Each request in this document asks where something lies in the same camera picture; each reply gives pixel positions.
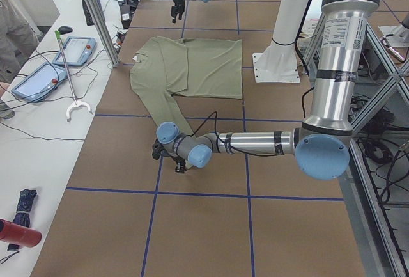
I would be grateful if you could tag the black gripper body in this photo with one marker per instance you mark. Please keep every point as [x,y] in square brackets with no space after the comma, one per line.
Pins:
[176,3]
[179,163]

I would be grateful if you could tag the green long-sleeve shirt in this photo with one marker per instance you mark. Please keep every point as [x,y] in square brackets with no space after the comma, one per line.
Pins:
[190,67]

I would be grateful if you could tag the long reacher grabber tool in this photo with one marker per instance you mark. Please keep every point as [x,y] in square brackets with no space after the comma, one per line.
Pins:
[76,102]

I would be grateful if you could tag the blue teach pendant far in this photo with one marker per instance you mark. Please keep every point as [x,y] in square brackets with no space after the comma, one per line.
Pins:
[78,50]

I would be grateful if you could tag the blue teach pendant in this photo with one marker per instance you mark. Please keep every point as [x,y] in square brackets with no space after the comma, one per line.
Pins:
[78,50]
[40,83]

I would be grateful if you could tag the black computer mouse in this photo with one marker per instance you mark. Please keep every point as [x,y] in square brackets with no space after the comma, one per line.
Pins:
[65,29]

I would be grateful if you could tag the blue teach pendant near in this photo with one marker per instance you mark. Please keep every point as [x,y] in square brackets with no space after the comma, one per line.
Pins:
[40,83]

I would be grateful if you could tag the folded dark blue umbrella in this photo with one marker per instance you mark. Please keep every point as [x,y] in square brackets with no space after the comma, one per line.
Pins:
[24,207]

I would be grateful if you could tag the red cylindrical bottle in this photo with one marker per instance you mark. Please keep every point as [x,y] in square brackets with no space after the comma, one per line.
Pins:
[19,235]

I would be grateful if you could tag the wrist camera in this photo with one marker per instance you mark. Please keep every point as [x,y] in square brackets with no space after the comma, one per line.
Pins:
[180,165]

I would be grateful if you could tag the aluminium frame post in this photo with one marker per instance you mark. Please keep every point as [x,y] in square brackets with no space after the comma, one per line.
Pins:
[97,16]

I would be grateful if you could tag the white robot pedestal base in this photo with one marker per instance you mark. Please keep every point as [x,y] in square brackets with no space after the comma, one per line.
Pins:
[278,62]

